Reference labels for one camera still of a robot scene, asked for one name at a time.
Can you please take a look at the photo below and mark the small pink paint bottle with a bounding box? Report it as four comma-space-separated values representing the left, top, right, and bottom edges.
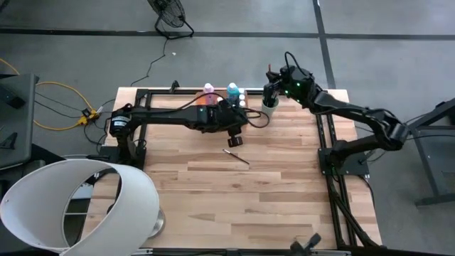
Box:
203, 82, 215, 106

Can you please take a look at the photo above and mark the black fan power cable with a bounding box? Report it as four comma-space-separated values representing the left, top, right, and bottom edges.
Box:
129, 37, 168, 88

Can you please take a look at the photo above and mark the orange translucent tray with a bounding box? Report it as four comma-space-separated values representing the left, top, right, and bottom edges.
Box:
194, 88, 250, 107

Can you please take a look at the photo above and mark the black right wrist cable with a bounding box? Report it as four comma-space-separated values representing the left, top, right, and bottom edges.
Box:
283, 50, 304, 73

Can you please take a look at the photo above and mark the yellow cable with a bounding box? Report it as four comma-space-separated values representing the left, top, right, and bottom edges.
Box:
0, 58, 100, 132

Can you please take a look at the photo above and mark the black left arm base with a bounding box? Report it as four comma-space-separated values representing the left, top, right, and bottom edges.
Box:
99, 144, 147, 171

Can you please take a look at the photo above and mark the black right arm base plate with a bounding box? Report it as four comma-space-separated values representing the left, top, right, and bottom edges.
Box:
318, 147, 370, 176

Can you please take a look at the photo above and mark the large teal paint bottle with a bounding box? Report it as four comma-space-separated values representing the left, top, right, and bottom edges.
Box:
226, 82, 240, 104

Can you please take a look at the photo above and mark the chrome round lamp base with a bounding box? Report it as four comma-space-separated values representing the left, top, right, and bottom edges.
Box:
147, 207, 166, 239

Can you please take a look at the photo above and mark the black floor fan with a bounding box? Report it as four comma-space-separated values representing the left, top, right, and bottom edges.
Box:
146, 0, 196, 40

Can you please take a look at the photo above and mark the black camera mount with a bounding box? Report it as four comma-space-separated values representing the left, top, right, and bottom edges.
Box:
288, 232, 323, 256

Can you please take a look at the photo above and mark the green plastic cup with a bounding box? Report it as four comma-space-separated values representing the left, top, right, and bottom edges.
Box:
261, 95, 280, 119

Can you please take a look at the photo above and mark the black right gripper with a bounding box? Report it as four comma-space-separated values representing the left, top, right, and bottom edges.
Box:
265, 65, 317, 108

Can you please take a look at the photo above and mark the black aluminium table frame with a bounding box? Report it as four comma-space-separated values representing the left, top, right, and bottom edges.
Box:
134, 87, 384, 252

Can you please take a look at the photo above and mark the white lampshade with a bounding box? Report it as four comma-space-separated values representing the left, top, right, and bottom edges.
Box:
0, 158, 161, 256

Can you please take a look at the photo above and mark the grey metal stand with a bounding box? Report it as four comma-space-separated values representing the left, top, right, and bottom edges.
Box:
412, 96, 455, 208

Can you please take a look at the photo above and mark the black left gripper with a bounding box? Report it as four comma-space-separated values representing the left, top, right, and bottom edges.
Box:
194, 99, 250, 149

